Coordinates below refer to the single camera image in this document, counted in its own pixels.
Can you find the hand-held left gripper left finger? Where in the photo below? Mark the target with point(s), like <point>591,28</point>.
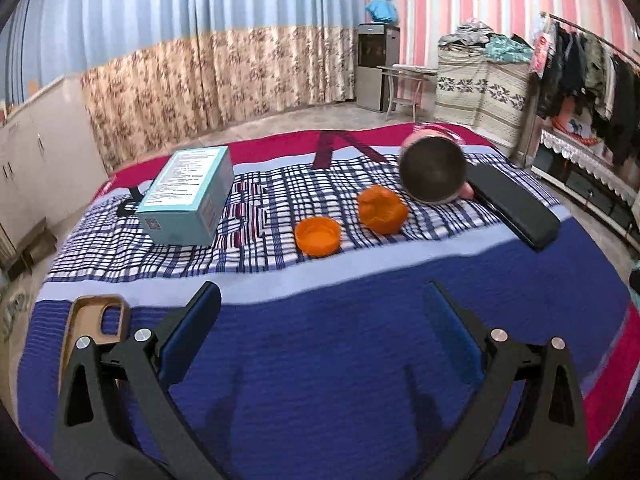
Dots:
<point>192,330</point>

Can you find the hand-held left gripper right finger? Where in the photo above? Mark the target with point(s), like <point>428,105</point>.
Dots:
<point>450,332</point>

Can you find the orange bowl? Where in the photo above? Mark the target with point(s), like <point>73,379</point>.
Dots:
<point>317,237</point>

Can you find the teal cardboard box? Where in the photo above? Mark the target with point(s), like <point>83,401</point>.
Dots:
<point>185,195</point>

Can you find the orange crumpled cup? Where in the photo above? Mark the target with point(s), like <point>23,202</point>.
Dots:
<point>382,210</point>

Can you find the black flat case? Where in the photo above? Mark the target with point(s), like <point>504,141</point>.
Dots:
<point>515,207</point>

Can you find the pink doll head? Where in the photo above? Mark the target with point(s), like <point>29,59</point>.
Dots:
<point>432,170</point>

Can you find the low table with lace cloth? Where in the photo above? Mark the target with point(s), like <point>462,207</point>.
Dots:
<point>580,152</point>

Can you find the cream floor cabinet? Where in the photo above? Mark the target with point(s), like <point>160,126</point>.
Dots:
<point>45,160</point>

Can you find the patterned cloth covered cabinet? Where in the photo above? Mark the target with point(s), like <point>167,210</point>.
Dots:
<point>480,95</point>

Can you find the small glass side table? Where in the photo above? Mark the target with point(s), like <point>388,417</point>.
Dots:
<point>410,72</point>

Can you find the blue and floral curtain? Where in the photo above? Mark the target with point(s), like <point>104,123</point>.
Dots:
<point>200,60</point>

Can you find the grey water dispenser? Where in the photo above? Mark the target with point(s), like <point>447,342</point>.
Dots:
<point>375,70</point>

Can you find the row of hanging clothes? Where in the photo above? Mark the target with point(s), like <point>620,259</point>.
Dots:
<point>595,80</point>

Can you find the pile of folded clothes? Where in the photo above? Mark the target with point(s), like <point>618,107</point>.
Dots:
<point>480,40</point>

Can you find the metal clothes rack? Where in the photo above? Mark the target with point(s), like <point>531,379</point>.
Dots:
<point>600,40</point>

